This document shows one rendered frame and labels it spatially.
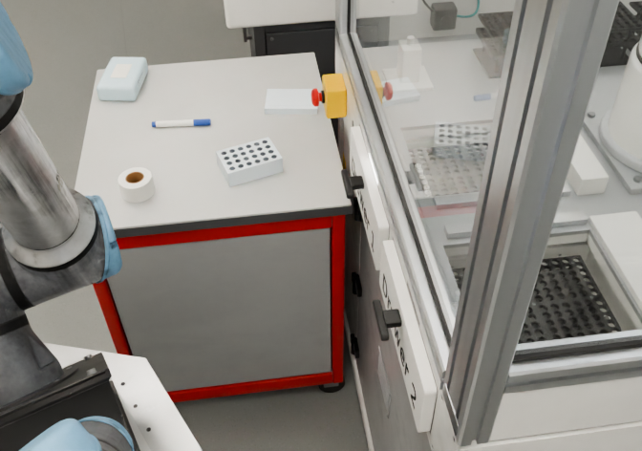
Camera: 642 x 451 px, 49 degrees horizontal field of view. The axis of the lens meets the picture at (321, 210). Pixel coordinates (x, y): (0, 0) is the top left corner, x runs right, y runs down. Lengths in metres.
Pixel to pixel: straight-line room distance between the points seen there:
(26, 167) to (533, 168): 0.50
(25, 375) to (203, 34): 2.84
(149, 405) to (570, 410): 0.64
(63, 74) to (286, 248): 2.18
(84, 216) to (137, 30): 2.89
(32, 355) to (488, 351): 0.58
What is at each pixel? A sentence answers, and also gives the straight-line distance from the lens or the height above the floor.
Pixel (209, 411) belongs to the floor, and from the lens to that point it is 2.06.
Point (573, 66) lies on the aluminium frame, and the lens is 0.54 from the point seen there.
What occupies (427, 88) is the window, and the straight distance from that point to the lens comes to 0.91.
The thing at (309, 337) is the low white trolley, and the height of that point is 0.30.
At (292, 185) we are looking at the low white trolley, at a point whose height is 0.76.
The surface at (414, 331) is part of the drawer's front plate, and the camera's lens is 1.03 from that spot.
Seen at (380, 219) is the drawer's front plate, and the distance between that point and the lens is 1.18.
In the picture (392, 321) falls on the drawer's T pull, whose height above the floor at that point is 0.91.
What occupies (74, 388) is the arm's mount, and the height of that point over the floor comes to 0.99.
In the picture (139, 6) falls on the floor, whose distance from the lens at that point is 4.02.
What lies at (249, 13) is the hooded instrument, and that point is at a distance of 1.97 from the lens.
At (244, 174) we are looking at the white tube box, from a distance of 1.50.
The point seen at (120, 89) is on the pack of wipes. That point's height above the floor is 0.80.
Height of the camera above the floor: 1.74
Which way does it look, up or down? 43 degrees down
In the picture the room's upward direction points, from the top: 1 degrees counter-clockwise
